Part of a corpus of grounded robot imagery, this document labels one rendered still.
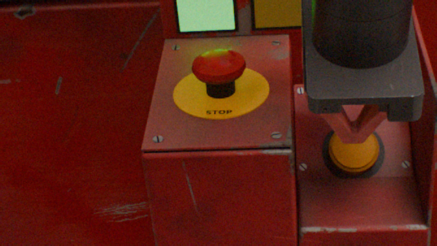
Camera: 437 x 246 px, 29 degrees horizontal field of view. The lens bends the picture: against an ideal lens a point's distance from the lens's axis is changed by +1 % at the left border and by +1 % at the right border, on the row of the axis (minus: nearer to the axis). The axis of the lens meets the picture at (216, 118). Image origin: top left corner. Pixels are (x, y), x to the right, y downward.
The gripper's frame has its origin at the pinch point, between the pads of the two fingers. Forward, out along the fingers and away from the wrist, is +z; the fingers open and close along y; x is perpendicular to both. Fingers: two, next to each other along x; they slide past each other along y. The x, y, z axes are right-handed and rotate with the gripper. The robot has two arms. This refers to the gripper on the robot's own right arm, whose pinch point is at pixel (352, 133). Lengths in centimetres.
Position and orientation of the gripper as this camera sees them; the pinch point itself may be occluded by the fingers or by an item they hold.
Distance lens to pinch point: 58.4
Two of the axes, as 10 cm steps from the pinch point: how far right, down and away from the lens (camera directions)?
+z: 0.8, 6.6, 7.5
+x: -10.0, 0.2, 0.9
